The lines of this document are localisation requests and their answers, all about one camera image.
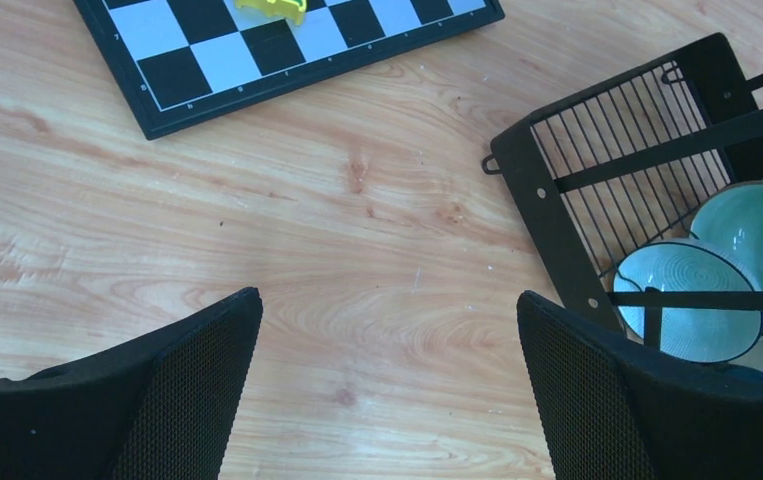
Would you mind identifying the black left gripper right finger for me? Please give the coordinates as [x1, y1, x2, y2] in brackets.
[517, 291, 763, 479]

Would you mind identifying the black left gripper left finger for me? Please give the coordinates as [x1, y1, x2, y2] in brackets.
[0, 287, 263, 479]

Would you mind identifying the black wire dish rack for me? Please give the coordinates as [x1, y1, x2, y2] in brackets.
[482, 33, 763, 352]

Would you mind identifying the pale green ribbed bowl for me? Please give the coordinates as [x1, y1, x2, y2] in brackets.
[612, 238, 763, 364]

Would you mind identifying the green floral bowl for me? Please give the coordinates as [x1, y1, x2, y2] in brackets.
[690, 181, 763, 290]

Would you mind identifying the black white chessboard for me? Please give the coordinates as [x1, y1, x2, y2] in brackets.
[77, 0, 504, 140]

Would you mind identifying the yellow toy block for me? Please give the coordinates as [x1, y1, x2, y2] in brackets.
[233, 0, 307, 26]

